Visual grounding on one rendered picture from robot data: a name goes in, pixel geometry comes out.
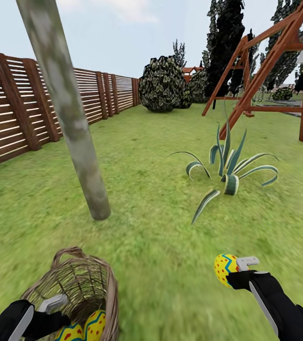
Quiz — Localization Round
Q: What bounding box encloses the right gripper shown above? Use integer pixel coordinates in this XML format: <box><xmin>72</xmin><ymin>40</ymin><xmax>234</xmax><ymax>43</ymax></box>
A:
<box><xmin>226</xmin><ymin>270</ymin><xmax>256</xmax><ymax>292</ymax></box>

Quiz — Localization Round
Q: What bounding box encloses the easter egg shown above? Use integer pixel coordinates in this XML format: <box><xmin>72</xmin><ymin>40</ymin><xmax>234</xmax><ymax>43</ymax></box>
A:
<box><xmin>82</xmin><ymin>309</ymin><xmax>106</xmax><ymax>341</ymax></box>
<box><xmin>214</xmin><ymin>254</ymin><xmax>239</xmax><ymax>288</ymax></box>
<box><xmin>53</xmin><ymin>321</ymin><xmax>84</xmax><ymax>341</ymax></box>

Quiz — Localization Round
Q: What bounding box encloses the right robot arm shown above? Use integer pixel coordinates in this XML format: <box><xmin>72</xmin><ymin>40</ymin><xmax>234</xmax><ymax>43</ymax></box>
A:
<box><xmin>226</xmin><ymin>256</ymin><xmax>303</xmax><ymax>341</ymax></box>

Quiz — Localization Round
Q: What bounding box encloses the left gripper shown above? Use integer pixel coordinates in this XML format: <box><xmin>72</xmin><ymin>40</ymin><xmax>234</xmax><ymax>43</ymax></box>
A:
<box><xmin>23</xmin><ymin>310</ymin><xmax>71</xmax><ymax>341</ymax></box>

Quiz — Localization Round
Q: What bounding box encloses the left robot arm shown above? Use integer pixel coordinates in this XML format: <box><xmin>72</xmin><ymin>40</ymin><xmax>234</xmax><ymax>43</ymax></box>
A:
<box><xmin>0</xmin><ymin>293</ymin><xmax>71</xmax><ymax>341</ymax></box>

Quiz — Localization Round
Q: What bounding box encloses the wicker basket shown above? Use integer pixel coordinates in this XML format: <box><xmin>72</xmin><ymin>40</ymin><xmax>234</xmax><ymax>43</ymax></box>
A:
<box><xmin>19</xmin><ymin>246</ymin><xmax>119</xmax><ymax>341</ymax></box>

